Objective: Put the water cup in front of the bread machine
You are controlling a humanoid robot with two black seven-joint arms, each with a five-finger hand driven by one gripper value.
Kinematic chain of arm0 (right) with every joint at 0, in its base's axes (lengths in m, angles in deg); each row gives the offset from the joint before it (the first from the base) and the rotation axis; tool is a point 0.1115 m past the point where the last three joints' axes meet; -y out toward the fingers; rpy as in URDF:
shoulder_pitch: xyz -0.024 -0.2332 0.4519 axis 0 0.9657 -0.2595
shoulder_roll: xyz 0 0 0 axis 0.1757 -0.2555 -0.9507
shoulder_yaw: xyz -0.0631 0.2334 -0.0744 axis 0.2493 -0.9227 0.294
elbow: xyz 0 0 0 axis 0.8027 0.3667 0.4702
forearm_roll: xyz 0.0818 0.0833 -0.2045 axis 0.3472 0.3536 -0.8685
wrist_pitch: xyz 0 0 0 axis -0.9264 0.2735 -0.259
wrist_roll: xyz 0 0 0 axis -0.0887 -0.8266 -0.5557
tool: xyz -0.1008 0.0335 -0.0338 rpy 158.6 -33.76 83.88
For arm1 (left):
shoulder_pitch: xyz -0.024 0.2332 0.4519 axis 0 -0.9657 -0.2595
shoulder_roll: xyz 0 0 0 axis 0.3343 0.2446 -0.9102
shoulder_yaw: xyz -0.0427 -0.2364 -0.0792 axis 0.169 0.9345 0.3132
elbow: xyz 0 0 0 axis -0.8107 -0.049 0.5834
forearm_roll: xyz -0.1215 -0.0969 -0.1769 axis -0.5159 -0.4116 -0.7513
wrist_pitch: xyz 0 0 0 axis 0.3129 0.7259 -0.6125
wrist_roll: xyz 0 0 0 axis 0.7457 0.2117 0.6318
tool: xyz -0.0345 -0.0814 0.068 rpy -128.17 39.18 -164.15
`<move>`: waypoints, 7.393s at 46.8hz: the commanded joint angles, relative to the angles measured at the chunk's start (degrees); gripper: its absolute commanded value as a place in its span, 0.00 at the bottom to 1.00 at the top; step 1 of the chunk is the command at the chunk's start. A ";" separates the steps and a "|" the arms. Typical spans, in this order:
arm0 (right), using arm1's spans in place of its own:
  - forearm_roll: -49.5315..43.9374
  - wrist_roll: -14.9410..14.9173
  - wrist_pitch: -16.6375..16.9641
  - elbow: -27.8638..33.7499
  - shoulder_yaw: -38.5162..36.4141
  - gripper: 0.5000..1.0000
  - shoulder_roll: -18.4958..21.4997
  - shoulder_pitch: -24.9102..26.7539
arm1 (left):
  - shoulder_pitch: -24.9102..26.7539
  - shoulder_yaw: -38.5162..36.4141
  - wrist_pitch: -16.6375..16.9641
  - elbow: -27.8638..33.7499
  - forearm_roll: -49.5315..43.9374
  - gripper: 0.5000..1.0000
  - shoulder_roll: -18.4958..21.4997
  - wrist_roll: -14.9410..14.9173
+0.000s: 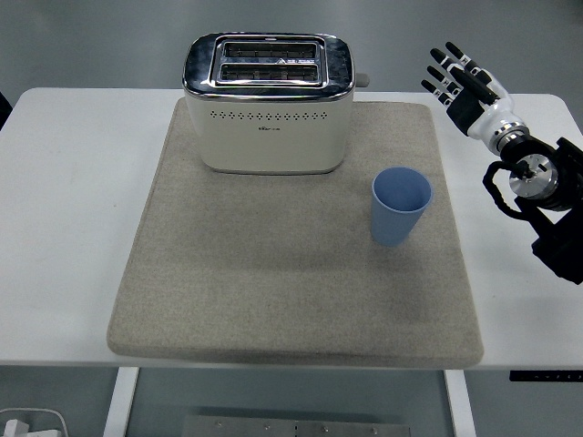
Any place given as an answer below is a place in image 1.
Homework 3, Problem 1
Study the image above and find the white plug block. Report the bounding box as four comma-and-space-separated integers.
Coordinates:
2, 417, 29, 437

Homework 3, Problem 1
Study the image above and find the white table leg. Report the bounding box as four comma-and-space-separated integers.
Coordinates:
444, 369, 477, 437
100, 366, 140, 437

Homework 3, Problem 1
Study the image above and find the white chrome two-slot toaster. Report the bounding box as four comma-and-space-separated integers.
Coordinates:
181, 31, 371, 177

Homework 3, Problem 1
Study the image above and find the beige fabric mat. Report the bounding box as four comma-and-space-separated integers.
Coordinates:
106, 97, 485, 369

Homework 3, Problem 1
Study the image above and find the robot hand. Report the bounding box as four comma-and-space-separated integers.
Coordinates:
421, 41, 525, 150

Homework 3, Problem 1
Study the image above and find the black table control panel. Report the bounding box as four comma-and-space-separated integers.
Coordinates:
508, 371, 583, 383

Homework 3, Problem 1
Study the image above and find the blue ribbed plastic cup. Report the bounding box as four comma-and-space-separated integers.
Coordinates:
370, 167, 433, 249

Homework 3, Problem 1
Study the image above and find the black object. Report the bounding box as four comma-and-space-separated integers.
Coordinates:
0, 90, 13, 131

